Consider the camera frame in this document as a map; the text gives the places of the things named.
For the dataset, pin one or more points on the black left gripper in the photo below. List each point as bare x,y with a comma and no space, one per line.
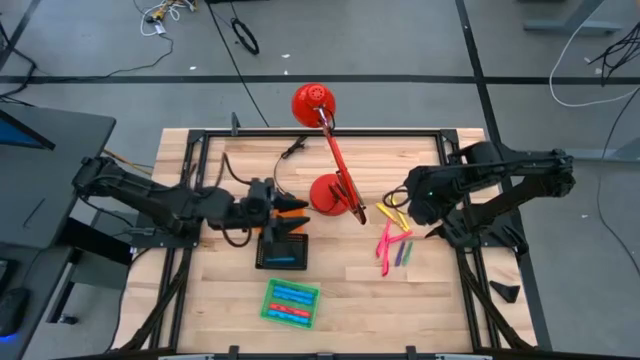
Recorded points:
260,205

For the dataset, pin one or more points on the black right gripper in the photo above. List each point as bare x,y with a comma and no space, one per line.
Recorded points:
432,212

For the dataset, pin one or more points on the red desk lamp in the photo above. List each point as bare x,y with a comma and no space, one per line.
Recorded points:
320,197

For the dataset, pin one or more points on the green marker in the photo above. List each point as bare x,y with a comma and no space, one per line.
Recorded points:
408,253

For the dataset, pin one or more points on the thin blue marker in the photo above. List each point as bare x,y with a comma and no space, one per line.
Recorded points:
280,259

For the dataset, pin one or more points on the purple marker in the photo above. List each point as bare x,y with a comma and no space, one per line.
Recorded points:
399,254

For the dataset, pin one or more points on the thick blue marker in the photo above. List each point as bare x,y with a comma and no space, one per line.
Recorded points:
296,291
288,317
294,299

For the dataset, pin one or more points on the thick red marker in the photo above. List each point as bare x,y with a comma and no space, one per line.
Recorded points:
290,310

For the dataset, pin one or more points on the green plastic basket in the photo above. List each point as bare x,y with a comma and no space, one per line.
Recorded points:
265,310

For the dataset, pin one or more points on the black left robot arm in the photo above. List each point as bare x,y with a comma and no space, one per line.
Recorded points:
150,197

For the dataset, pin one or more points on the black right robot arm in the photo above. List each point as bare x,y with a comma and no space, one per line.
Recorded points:
500,166

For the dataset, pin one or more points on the black plastic basket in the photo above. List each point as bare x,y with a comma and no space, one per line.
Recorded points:
285,250

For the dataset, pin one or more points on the grey table foot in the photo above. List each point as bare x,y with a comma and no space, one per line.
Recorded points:
570,26
600,154

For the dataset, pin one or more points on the black desk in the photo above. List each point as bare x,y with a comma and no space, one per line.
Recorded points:
50,200

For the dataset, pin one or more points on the computer monitor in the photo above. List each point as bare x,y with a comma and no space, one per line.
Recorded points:
20,136

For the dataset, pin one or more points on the black computer mouse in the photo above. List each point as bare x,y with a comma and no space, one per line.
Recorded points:
12,310

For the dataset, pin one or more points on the black triangular bracket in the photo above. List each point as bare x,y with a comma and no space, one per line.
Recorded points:
506,291
515,240

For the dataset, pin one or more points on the black aluminium table frame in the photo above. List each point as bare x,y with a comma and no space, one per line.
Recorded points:
350,132

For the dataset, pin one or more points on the black frame clamp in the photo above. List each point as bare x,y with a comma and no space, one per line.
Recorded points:
411,351
233,351
235,120

